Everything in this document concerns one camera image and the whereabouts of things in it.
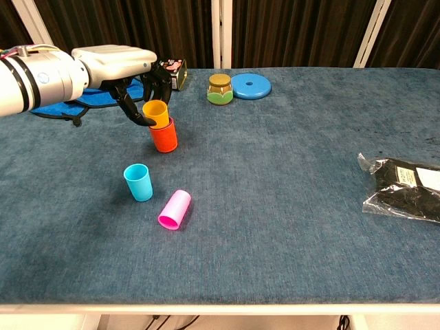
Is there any blue cloth with black trim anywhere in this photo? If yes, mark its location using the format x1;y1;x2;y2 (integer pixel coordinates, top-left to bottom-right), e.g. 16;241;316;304
30;78;144;127

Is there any orange plastic cup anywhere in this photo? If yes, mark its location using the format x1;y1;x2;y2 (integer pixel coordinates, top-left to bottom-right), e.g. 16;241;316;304
148;116;179;154

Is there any blue disc with hole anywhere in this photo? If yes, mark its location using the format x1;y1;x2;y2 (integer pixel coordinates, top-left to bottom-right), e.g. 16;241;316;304
230;72;272;101

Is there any yellow plastic cup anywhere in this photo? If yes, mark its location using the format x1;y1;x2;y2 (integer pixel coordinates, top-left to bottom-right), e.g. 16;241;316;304
142;100;170;127

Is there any clear bag with black item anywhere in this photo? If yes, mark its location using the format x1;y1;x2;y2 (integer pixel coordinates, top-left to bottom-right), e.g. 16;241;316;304
356;152;440;224

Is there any pink plastic cup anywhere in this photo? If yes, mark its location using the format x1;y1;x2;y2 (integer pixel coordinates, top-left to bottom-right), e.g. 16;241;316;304
157;189;192;231

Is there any yellow and green toy jar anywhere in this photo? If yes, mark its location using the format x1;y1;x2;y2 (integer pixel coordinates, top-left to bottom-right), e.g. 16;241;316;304
206;73;234;106

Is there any blue felt table cover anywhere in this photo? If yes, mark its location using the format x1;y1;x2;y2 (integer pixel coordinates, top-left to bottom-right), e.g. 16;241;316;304
0;67;440;305

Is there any white partition post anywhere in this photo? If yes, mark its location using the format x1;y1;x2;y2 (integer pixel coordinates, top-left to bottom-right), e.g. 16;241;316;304
12;0;65;69
353;0;393;68
210;0;234;69

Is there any black food tin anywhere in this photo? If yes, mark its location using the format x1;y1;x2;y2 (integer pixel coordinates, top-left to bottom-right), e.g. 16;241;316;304
158;58;188;91

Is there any light blue plastic cup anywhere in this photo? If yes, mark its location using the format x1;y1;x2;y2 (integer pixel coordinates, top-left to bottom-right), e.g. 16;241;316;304
123;163;154;203

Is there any black pleated curtain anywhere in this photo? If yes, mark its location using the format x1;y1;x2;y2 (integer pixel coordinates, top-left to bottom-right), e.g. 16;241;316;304
366;0;440;69
34;0;214;69
232;0;379;69
0;0;35;52

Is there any left black-fingered robot hand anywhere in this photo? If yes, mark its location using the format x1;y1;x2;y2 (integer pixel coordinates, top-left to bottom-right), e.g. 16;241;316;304
71;44;173;127

